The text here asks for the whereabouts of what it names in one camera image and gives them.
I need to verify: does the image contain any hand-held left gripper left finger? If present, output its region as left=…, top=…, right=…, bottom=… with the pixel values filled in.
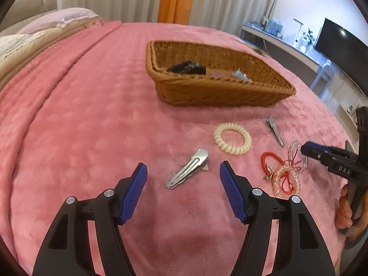
left=32, top=162, right=148, bottom=276

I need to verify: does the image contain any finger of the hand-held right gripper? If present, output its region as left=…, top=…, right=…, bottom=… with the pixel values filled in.
left=306, top=141, right=357, bottom=159
left=301, top=145, right=334, bottom=168

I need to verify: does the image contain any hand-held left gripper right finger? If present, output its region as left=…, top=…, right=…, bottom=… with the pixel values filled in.
left=219, top=161, right=336, bottom=276

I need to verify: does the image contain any clear spiral hair tie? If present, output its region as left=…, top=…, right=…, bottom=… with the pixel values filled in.
left=287, top=140, right=310, bottom=171
left=271, top=164, right=302, bottom=199

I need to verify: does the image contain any large silver hair clip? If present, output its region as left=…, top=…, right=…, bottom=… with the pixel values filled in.
left=166, top=149, right=210, bottom=189

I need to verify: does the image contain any brown wicker basket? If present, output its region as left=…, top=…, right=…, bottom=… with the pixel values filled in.
left=145, top=40, right=296, bottom=107

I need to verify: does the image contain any person's right hand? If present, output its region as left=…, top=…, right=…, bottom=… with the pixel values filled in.
left=335, top=184, right=368, bottom=239

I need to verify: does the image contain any small silver hair clip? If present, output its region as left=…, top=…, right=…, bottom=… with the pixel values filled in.
left=265, top=117, right=285, bottom=148

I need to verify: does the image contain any pink fleece blanket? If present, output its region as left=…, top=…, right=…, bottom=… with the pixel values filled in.
left=0, top=20, right=353, bottom=276

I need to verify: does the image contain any black monitor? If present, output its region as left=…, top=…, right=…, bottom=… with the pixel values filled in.
left=314, top=17, right=368, bottom=93

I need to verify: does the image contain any light blue hair accessory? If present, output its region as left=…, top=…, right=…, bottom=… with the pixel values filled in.
left=231, top=68, right=250, bottom=83

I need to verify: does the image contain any white desk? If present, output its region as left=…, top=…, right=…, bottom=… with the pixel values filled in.
left=241, top=22, right=334, bottom=90

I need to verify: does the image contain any small potted plant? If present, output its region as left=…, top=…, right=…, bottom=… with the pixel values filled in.
left=304, top=28, right=316, bottom=46

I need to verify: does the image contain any pink hair accessory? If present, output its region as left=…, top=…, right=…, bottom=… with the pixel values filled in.
left=206, top=69, right=234, bottom=79

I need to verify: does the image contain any white desk lamp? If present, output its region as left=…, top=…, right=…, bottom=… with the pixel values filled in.
left=293, top=18, right=306, bottom=44

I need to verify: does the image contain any row of books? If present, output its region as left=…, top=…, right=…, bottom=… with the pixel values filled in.
left=261, top=17, right=285, bottom=33

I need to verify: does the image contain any black hair accessory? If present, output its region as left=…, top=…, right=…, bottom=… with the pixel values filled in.
left=167, top=60, right=207, bottom=75

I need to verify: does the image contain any white sheer curtain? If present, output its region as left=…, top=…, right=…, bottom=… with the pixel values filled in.
left=59, top=0, right=285, bottom=38

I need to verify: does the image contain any cream duvet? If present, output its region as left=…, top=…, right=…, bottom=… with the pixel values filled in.
left=0, top=17, right=100, bottom=90

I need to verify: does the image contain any lilac pillow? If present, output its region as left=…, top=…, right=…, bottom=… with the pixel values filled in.
left=17, top=8, right=102, bottom=35

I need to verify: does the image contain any white patterned pillow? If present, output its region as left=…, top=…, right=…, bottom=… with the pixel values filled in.
left=0, top=33, right=45, bottom=62

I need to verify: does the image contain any beige headboard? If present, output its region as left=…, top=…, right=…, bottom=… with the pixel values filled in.
left=10, top=0, right=62, bottom=25

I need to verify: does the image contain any red cord bracelet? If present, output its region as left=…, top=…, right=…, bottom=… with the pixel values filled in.
left=260, top=152, right=303, bottom=194

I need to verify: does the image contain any cream spiral hair tie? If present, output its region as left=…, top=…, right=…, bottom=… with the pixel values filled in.
left=213, top=122, right=252, bottom=155

